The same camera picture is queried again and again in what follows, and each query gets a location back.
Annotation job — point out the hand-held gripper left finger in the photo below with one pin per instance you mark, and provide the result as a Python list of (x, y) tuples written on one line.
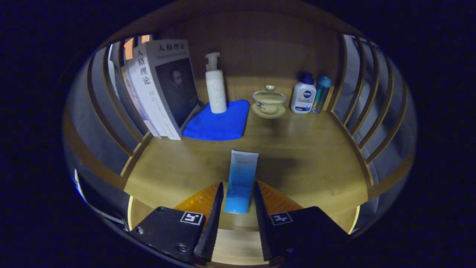
[(215, 227)]

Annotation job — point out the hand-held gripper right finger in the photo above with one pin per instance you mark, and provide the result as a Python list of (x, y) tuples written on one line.
[(262, 227)]

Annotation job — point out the blue and white tube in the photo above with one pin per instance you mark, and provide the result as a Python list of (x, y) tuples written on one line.
[(241, 178)]

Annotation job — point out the wooden countertop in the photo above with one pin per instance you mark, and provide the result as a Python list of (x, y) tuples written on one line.
[(305, 163)]

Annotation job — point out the wooden cabinet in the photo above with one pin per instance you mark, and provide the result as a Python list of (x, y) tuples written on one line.
[(260, 44)]

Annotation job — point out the blue folded cloth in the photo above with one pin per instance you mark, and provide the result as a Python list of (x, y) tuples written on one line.
[(219, 124)]

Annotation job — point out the ceramic lidded teacup with saucer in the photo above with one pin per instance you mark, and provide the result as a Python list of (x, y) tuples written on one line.
[(269, 101)]

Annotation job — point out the white pump bottle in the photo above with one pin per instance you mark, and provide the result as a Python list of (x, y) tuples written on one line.
[(216, 93)]

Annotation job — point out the white lotion bottle blue cap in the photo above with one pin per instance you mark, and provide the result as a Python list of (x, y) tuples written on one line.
[(303, 96)]

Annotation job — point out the pale purple book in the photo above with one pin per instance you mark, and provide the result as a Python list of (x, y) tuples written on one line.
[(139, 111)]

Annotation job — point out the white book with portrait cover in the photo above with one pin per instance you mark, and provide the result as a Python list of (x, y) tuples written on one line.
[(174, 89)]

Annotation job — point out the teal slim bottle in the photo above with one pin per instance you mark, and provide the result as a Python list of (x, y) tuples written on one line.
[(322, 93)]

